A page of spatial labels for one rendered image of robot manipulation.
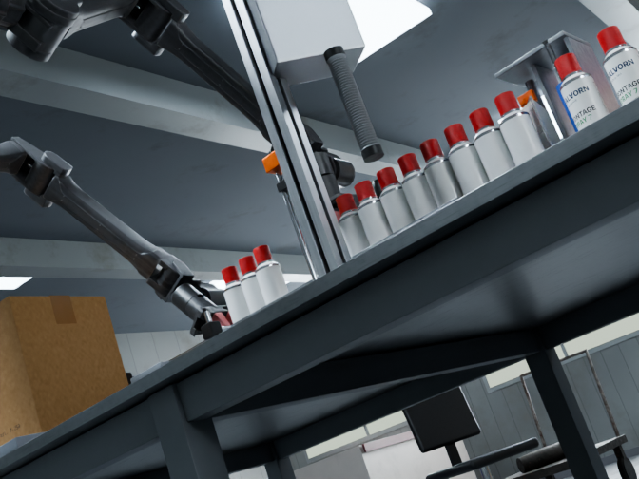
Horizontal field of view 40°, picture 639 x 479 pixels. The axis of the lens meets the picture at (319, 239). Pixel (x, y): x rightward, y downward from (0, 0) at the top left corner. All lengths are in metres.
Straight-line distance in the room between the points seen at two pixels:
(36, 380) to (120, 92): 3.30
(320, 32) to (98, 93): 3.26
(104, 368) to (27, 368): 0.18
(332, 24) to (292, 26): 0.07
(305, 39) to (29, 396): 0.81
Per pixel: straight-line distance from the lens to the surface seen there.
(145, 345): 10.67
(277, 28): 1.58
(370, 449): 8.36
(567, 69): 1.43
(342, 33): 1.60
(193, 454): 1.32
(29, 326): 1.76
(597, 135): 0.91
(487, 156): 1.46
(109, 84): 4.87
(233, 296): 1.82
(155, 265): 1.97
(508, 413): 10.24
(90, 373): 1.81
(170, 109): 5.13
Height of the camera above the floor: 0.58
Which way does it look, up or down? 16 degrees up
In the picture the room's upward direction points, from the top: 20 degrees counter-clockwise
